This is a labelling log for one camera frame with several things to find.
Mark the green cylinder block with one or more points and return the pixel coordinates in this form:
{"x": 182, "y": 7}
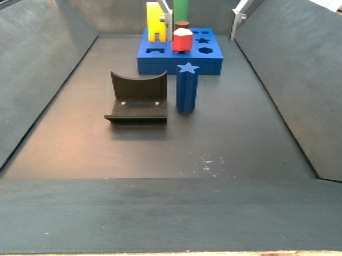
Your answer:
{"x": 181, "y": 10}

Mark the yellow arch block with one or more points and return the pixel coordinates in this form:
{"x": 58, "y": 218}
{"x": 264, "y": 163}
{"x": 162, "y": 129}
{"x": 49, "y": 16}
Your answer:
{"x": 157, "y": 29}

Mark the brown cylinder block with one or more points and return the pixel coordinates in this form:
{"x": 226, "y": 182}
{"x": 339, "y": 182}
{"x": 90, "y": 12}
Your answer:
{"x": 182, "y": 24}

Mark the blue star block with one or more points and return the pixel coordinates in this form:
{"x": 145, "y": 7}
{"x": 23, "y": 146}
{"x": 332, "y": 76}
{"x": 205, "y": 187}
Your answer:
{"x": 186, "y": 87}

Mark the black curved holder stand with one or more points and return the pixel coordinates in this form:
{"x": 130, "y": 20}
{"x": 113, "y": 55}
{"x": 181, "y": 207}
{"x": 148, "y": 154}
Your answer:
{"x": 141, "y": 100}

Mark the blue shape sorter board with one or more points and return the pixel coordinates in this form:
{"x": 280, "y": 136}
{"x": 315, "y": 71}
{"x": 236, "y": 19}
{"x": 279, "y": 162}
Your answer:
{"x": 157, "y": 58}

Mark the red pentagon block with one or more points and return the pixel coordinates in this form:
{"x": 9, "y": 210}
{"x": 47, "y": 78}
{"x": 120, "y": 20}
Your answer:
{"x": 182, "y": 42}

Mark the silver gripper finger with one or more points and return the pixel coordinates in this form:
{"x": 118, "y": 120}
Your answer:
{"x": 168, "y": 18}
{"x": 240, "y": 16}

